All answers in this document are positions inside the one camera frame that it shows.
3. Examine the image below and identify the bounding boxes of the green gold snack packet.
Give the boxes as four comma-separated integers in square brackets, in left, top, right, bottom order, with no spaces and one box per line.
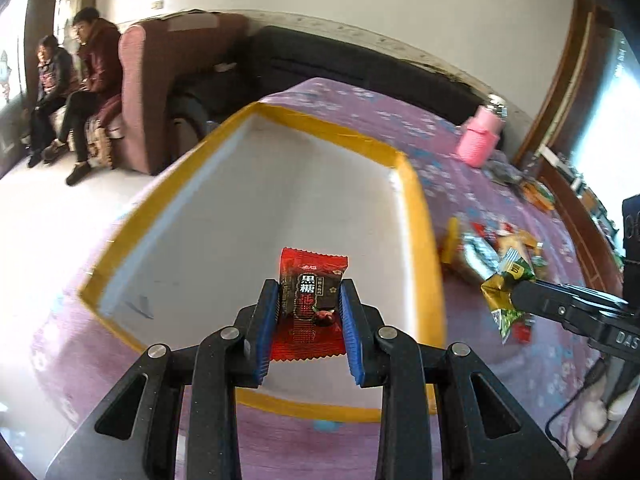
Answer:
[480,248,535,344]

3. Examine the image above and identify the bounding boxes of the red black candy packet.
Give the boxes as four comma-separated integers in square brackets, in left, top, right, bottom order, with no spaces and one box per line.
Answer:
[271,247,348,362]

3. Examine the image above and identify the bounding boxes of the white gloved right hand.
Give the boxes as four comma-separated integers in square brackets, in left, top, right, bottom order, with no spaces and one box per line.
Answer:
[565,374,639,460]

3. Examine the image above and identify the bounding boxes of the purple floral tablecloth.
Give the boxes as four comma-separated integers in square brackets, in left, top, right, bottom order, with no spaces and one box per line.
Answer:
[31,77,609,480]

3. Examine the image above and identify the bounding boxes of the silver green snack packet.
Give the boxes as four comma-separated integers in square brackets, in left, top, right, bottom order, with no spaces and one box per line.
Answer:
[440,217,499,285]

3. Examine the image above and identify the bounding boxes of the orange snack boxes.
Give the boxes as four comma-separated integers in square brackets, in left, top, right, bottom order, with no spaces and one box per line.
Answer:
[520,180,555,211]

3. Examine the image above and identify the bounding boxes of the yellow rimmed white box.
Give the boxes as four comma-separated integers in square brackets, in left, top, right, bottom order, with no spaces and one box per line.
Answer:
[78,101,447,424]

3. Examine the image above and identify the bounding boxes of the pink knitted sleeve bottle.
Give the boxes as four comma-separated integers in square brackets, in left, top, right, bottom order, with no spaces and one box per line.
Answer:
[456,93,508,168]

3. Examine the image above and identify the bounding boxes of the black sofa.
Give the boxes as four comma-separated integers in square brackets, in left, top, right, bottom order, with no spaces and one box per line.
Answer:
[167,26,484,140]

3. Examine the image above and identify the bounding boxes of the person in patterned jacket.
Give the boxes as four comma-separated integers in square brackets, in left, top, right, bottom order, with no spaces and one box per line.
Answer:
[27,35,79,168]

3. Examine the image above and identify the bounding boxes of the person in dark red coat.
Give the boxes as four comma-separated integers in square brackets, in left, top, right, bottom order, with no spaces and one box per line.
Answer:
[43,6,122,186]

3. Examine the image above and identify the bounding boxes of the maroon armchair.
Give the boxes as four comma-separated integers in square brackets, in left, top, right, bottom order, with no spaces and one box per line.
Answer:
[94,11,250,176]

